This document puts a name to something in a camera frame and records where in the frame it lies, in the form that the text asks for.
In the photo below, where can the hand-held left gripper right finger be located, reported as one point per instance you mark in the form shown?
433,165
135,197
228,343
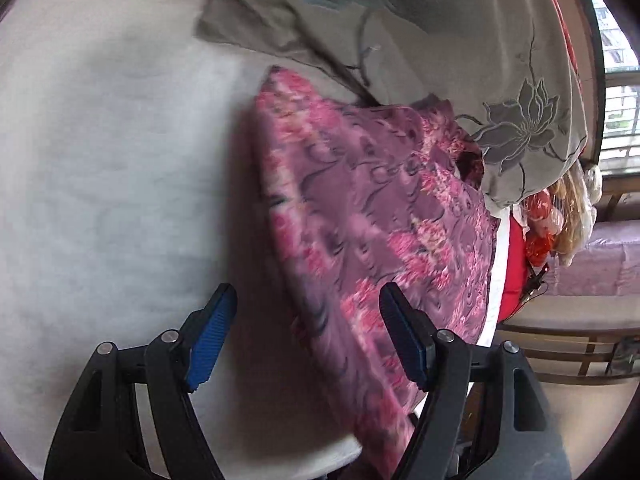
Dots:
407,340

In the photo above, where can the barred window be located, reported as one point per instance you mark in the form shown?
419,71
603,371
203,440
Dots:
617,75

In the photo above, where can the wooden bench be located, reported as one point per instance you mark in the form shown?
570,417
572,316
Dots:
560,335

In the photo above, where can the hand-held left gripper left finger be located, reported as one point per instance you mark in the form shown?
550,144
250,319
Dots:
212,340

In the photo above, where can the red cloth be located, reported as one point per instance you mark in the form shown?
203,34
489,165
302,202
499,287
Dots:
515,270

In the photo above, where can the clear plastic bag of items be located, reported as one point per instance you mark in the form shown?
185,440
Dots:
565,220

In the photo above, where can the purple bench cushion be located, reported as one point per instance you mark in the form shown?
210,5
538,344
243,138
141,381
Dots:
595,260

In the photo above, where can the white quilted bed cover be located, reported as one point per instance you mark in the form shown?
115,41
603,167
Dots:
115,170

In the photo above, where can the grey floral blanket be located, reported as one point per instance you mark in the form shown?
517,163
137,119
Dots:
440,25

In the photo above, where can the purple pink floral pillow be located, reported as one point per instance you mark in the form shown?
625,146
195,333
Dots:
375,220

